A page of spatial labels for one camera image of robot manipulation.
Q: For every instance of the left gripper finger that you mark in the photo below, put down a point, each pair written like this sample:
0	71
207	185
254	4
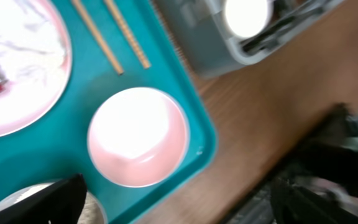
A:
61	202

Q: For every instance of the pink bowl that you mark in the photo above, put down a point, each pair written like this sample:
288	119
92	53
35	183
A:
138	137

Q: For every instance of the white round plate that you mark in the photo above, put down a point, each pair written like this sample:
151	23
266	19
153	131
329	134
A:
22	105

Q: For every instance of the white tissue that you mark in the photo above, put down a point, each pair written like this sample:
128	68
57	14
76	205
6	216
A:
31	48

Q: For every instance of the white cup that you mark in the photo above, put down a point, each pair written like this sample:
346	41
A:
247	18

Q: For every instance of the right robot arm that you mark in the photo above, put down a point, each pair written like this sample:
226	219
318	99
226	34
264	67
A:
315	183

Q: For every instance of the grey plastic dishwasher rack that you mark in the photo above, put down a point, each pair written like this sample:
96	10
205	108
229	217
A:
213	49

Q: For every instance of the left wooden chopstick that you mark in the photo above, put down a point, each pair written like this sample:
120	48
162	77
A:
80	8

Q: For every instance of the wooden chopstick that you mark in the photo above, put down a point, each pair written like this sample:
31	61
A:
127	33
80	8

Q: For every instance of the teal serving tray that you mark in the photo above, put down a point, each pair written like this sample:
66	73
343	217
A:
54	147

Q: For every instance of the right wooden chopstick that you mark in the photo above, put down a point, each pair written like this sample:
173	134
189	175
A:
127	33

